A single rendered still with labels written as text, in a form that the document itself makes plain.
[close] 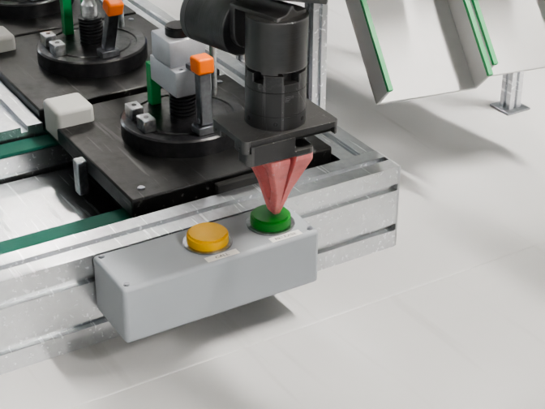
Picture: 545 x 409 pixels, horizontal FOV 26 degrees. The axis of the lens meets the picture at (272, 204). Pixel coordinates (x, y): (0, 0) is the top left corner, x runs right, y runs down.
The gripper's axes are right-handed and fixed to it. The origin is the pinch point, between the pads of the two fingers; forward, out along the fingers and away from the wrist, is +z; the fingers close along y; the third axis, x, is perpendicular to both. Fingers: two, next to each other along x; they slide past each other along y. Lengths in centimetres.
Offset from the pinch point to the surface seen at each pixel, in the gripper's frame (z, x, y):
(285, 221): 1.4, 1.4, -0.5
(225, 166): 1.4, -11.7, -1.1
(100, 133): 1.6, -25.9, 7.0
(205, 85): -6.1, -16.3, -1.2
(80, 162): 2.1, -21.2, 11.5
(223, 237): 1.4, 1.2, 6.2
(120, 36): -0.5, -47.3, -5.0
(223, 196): 2.4, -7.6, 1.5
